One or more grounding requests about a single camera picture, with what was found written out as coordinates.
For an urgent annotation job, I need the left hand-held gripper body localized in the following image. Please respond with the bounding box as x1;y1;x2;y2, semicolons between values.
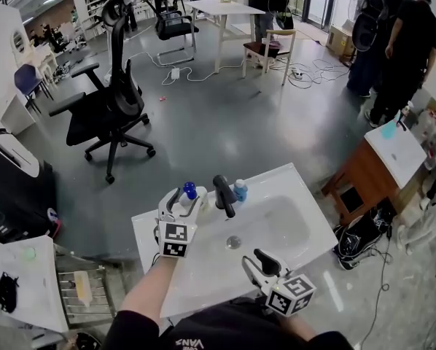
157;192;199;259

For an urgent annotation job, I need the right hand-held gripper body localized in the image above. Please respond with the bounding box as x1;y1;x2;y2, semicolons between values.
245;256;318;319

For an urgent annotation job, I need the white bottle with blue cap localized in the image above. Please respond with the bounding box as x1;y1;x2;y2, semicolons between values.
179;181;209;209

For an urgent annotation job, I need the person's right forearm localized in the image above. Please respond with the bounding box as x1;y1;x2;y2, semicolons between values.
278;312;319;342

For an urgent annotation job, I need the person's left forearm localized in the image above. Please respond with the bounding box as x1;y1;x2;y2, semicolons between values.
118;254;179;321

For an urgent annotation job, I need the light blue bottle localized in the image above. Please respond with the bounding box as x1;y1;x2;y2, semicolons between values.
233;179;249;203

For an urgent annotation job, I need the black faucet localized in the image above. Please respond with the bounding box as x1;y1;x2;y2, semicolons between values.
211;174;238;219

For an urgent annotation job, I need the white sink basin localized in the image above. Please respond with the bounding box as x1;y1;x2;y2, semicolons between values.
131;162;339;319

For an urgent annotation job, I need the person's black shirt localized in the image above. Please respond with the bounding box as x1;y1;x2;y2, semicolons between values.
101;296;354;350

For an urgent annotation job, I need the black office chair with headrest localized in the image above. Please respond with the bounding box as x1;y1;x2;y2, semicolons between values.
48;0;157;185

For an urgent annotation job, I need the wooden cabinet with white sink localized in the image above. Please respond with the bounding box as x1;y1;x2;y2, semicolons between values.
320;117;429;227

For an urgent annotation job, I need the white board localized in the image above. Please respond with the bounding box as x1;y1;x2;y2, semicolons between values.
0;234;70;334

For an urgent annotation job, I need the black and white machine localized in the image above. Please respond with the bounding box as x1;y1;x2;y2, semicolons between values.
0;121;63;244

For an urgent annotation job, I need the black cantilever chair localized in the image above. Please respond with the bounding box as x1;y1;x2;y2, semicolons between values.
144;0;201;67

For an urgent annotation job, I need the black cloth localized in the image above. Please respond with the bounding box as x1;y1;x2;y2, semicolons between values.
0;271;20;315

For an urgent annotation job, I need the wooden chair with dark seat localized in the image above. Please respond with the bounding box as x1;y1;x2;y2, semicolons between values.
241;28;297;86

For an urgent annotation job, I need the blue chair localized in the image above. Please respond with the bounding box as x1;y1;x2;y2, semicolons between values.
12;63;55;115

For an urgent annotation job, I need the white table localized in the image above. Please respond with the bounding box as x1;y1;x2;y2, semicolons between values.
183;0;267;75

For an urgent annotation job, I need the white desk unit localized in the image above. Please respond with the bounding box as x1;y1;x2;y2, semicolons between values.
0;0;37;137

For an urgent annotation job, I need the cardboard box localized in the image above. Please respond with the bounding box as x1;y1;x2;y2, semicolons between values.
324;23;357;58

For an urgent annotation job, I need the black bag with cables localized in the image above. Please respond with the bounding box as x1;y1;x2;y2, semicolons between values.
332;209;394;271

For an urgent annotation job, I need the metal wire rack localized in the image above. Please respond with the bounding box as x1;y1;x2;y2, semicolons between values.
52;243;118;329

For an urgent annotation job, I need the white floor cable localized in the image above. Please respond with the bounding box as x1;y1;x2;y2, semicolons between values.
122;51;246;87

